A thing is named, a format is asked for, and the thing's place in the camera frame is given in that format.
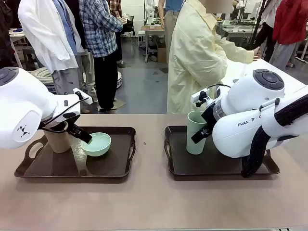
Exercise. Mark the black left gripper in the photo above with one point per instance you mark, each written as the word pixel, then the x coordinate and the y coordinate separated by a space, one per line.
pixel 69 116

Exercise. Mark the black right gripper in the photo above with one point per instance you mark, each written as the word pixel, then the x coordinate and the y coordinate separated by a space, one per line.
pixel 209 116

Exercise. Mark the light green tall cup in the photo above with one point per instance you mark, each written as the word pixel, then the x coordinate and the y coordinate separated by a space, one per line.
pixel 195 120

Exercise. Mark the light green bowl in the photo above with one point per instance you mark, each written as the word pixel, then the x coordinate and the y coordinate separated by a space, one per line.
pixel 99 146

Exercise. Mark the tan tall cup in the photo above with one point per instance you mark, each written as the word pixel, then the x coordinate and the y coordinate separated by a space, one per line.
pixel 57 142

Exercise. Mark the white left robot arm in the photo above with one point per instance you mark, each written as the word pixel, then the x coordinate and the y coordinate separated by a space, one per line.
pixel 24 101

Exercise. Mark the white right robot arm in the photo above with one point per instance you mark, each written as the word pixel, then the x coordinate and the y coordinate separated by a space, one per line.
pixel 240 108

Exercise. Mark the person's right hand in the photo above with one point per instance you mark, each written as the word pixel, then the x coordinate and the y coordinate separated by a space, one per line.
pixel 257 53

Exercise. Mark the person in yellow coat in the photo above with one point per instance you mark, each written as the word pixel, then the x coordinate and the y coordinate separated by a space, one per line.
pixel 192 48

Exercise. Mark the white background table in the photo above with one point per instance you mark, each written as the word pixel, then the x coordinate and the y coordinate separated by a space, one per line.
pixel 272 68

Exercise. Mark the bystander in white coat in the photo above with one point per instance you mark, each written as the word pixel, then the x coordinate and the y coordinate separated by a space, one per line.
pixel 41 36

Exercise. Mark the bystander in plaid shirt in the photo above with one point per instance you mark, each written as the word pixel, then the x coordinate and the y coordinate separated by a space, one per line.
pixel 101 29

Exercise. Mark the bystander in dark trousers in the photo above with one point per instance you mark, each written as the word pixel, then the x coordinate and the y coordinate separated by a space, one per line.
pixel 264 36

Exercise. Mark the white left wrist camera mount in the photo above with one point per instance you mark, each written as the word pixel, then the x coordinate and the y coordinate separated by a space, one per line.
pixel 87 99

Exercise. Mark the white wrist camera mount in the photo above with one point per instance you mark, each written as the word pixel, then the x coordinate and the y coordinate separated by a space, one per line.
pixel 87 99
pixel 198 96

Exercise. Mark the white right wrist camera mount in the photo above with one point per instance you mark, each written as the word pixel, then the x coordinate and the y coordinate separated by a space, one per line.
pixel 198 96

